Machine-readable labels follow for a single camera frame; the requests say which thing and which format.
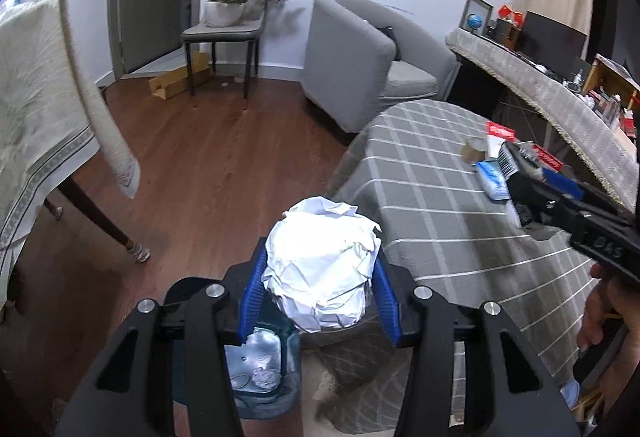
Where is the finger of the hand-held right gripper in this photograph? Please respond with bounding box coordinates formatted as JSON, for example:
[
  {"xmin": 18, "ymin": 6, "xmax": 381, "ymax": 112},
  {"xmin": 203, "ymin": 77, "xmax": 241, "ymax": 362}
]
[
  {"xmin": 541, "ymin": 167, "xmax": 587, "ymax": 200},
  {"xmin": 506, "ymin": 172, "xmax": 557, "ymax": 231}
]

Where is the white box with barcode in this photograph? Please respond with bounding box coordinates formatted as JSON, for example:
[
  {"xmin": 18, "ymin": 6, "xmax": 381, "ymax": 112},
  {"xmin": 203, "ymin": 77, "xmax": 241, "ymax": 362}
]
[{"xmin": 497, "ymin": 142, "xmax": 525, "ymax": 178}]

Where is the flat cardboard box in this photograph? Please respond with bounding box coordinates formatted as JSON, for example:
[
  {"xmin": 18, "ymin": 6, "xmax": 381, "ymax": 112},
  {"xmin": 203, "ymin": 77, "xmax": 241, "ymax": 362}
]
[{"xmin": 148, "ymin": 51, "xmax": 212, "ymax": 100}]

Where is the red and white card package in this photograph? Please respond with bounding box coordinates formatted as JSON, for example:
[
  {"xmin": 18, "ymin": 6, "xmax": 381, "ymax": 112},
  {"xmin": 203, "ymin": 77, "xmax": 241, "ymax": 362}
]
[
  {"xmin": 529, "ymin": 143, "xmax": 562, "ymax": 172},
  {"xmin": 486, "ymin": 121, "xmax": 517, "ymax": 158}
]

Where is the black monitor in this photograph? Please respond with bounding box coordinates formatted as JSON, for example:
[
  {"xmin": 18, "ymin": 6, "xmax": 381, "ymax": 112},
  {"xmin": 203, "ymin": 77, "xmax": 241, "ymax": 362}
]
[{"xmin": 520, "ymin": 11, "xmax": 589, "ymax": 76}]

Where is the white paper ball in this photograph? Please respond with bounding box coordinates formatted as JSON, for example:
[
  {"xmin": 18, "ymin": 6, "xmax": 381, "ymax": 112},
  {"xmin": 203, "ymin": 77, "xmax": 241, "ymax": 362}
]
[{"xmin": 261, "ymin": 197, "xmax": 383, "ymax": 333}]

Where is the grey checked sofa cover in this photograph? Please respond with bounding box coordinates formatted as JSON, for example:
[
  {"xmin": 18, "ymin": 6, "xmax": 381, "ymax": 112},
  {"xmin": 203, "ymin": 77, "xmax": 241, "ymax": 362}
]
[{"xmin": 312, "ymin": 99, "xmax": 640, "ymax": 437}]

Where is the teal trash bin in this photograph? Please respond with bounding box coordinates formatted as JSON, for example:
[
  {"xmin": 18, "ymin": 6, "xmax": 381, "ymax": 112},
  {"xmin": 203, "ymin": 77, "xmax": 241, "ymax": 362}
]
[{"xmin": 164, "ymin": 276, "xmax": 302, "ymax": 420}]

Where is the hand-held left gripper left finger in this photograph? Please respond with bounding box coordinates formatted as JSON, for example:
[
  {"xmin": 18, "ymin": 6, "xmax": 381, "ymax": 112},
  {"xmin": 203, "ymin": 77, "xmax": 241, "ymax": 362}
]
[{"xmin": 52, "ymin": 239, "xmax": 272, "ymax": 437}]

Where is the table with white tablecloth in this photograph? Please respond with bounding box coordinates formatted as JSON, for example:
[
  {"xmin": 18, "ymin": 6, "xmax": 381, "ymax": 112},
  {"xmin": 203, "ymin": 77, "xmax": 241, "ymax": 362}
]
[{"xmin": 0, "ymin": 0, "xmax": 142, "ymax": 310}]

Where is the person's right hand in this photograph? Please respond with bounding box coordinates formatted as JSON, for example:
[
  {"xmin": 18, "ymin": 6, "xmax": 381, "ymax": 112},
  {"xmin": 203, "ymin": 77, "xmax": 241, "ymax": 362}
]
[{"xmin": 576, "ymin": 262, "xmax": 622, "ymax": 353}]

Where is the grey dining chair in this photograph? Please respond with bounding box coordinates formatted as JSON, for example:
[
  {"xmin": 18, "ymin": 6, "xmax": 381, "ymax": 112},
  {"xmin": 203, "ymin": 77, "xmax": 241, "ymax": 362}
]
[{"xmin": 181, "ymin": 0, "xmax": 272, "ymax": 100}]

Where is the grey fringed cloth runner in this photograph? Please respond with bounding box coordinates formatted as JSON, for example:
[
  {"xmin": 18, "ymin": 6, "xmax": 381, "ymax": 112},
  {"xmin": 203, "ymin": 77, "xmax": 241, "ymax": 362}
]
[{"xmin": 446, "ymin": 28, "xmax": 640, "ymax": 212}]

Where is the blue tissue packet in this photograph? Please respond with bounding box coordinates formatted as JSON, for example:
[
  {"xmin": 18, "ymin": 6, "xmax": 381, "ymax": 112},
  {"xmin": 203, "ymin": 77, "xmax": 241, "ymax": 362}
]
[{"xmin": 475, "ymin": 160, "xmax": 514, "ymax": 202}]

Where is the wooden storage rack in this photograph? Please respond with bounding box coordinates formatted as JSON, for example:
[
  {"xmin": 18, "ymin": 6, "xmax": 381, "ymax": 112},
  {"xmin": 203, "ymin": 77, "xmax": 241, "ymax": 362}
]
[{"xmin": 582, "ymin": 54, "xmax": 640, "ymax": 138}]

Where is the picture frame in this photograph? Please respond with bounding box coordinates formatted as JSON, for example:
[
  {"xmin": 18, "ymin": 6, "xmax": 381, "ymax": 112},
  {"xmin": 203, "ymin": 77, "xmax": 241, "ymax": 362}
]
[{"xmin": 459, "ymin": 0, "xmax": 495, "ymax": 36}]

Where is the grey armchair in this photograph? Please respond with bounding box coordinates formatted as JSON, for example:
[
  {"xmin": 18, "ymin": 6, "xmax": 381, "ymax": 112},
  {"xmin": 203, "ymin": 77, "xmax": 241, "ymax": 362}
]
[{"xmin": 301, "ymin": 0, "xmax": 458, "ymax": 134}]

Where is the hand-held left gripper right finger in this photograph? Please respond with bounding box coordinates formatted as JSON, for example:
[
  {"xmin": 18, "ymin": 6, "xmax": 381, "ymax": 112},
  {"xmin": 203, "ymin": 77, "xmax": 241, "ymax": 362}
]
[{"xmin": 372, "ymin": 252, "xmax": 583, "ymax": 437}]

